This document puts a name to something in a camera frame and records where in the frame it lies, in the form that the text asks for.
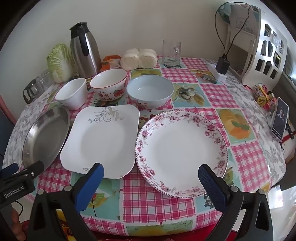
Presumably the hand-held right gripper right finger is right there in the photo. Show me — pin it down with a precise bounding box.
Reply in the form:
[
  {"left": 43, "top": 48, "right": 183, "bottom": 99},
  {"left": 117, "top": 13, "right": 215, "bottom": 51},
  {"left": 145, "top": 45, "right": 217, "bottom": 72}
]
[{"left": 198, "top": 164, "right": 272, "bottom": 241}]

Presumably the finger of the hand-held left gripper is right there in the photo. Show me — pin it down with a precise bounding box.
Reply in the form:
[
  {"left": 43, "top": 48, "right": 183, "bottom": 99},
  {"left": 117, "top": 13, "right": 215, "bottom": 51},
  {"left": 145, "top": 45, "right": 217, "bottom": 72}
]
[
  {"left": 0, "top": 162, "right": 19, "bottom": 178},
  {"left": 14, "top": 161, "right": 45, "bottom": 183}
]

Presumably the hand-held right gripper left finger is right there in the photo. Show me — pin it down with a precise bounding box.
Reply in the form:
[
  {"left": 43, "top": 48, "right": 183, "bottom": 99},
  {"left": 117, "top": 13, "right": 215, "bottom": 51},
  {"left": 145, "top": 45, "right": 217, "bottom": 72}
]
[{"left": 28, "top": 163, "right": 105, "bottom": 241}]

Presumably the round steel plate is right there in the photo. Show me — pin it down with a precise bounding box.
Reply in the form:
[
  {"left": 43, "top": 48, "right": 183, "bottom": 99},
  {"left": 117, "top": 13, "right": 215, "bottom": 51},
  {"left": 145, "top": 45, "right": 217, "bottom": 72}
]
[{"left": 22, "top": 104, "right": 71, "bottom": 173}]

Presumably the white square plate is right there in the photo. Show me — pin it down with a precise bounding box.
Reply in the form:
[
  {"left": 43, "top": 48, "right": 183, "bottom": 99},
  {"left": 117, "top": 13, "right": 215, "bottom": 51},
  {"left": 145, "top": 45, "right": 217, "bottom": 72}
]
[{"left": 60, "top": 104, "right": 140, "bottom": 180}]

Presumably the pink floral round plate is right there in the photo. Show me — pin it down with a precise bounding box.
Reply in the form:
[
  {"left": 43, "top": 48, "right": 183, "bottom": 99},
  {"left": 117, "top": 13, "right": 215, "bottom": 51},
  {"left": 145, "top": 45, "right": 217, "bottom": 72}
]
[{"left": 135, "top": 110, "right": 229, "bottom": 198}]

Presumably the small white bowl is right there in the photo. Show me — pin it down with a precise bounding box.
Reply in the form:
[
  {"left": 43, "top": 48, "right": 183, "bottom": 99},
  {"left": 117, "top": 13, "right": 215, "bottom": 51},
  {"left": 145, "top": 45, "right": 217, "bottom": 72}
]
[{"left": 55, "top": 78, "right": 88, "bottom": 111}]

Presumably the strawberry print bowl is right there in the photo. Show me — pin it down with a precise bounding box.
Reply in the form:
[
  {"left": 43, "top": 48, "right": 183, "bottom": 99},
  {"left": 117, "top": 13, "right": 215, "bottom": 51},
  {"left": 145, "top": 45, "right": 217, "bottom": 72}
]
[{"left": 90, "top": 69, "right": 128, "bottom": 102}]

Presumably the pale blue bowl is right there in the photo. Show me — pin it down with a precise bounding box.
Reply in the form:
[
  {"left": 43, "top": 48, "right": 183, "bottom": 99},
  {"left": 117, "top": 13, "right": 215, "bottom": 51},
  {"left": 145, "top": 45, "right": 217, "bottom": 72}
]
[{"left": 126, "top": 75, "right": 175, "bottom": 109}]

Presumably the person's left hand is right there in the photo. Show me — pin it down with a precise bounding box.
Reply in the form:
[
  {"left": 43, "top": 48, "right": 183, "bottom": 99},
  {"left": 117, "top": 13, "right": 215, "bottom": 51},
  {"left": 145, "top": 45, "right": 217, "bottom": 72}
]
[{"left": 11, "top": 207, "right": 26, "bottom": 241}]

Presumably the blue pink-edged chair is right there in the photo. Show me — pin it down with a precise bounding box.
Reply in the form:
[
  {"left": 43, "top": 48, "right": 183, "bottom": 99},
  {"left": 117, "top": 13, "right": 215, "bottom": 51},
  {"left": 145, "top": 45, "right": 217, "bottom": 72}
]
[{"left": 0, "top": 94, "right": 15, "bottom": 167}]

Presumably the pink checked printed tablecloth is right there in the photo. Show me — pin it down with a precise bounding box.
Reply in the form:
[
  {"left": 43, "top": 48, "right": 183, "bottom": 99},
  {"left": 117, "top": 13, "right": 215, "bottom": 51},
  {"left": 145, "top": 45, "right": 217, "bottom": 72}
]
[{"left": 37, "top": 56, "right": 286, "bottom": 235}]

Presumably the clear glass tumbler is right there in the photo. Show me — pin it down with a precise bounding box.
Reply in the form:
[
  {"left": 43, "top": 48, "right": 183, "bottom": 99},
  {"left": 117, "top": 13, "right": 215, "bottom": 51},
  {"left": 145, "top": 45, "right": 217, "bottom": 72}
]
[{"left": 38, "top": 70, "right": 53, "bottom": 90}]

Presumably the smartphone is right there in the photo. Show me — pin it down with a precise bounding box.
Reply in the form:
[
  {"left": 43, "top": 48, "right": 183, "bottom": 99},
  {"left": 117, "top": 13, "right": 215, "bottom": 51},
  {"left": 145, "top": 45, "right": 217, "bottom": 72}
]
[{"left": 271, "top": 97, "right": 290, "bottom": 141}]

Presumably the colourful candy packet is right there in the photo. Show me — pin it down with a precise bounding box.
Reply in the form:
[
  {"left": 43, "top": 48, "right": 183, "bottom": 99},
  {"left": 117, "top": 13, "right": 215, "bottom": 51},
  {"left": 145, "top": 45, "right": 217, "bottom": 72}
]
[{"left": 264, "top": 92, "right": 278, "bottom": 112}]

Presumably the yellow candy packet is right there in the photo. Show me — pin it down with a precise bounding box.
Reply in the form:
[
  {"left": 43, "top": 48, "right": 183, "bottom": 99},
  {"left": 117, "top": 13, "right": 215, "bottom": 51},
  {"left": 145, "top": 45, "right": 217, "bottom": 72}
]
[{"left": 253, "top": 85, "right": 269, "bottom": 107}]

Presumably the napa cabbage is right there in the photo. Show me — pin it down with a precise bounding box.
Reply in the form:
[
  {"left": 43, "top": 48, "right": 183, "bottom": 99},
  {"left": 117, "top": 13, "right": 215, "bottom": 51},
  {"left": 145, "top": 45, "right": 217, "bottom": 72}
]
[{"left": 47, "top": 43, "right": 75, "bottom": 83}]

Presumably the black charger adapter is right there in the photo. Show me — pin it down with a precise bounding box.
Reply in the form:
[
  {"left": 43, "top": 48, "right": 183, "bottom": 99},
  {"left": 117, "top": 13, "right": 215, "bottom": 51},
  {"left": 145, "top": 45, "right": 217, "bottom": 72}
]
[{"left": 216, "top": 57, "right": 231, "bottom": 75}]

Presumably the orange snack packet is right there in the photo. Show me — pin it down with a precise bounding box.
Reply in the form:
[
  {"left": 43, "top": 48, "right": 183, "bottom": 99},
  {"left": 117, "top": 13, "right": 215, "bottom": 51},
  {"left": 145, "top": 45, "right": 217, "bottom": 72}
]
[{"left": 100, "top": 55, "right": 122, "bottom": 70}]

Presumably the steel thermos jug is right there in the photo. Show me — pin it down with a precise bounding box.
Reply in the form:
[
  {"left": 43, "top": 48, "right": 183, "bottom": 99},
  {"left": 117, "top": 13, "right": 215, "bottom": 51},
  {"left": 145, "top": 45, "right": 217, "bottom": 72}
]
[{"left": 70, "top": 22, "right": 102, "bottom": 79}]

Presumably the clear glass mug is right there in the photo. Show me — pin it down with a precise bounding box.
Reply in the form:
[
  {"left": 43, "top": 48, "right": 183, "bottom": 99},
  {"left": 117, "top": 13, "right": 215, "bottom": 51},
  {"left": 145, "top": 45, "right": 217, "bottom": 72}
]
[{"left": 162, "top": 39, "right": 182, "bottom": 66}]

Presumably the floral cushion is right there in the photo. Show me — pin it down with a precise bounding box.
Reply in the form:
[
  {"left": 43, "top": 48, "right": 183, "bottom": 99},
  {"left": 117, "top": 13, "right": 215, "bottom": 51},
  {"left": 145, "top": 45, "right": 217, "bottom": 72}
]
[{"left": 230, "top": 3, "right": 260, "bottom": 33}]

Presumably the teal cloth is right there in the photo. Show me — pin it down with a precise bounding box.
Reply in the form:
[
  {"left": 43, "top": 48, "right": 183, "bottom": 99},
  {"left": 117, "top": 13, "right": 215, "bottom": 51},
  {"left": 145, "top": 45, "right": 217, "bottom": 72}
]
[{"left": 218, "top": 4, "right": 232, "bottom": 24}]

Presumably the glass teapot with black handle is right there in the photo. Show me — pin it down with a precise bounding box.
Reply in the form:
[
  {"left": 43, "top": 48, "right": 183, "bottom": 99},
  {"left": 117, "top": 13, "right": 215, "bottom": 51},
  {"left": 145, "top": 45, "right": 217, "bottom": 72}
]
[{"left": 23, "top": 79, "right": 44, "bottom": 104}]

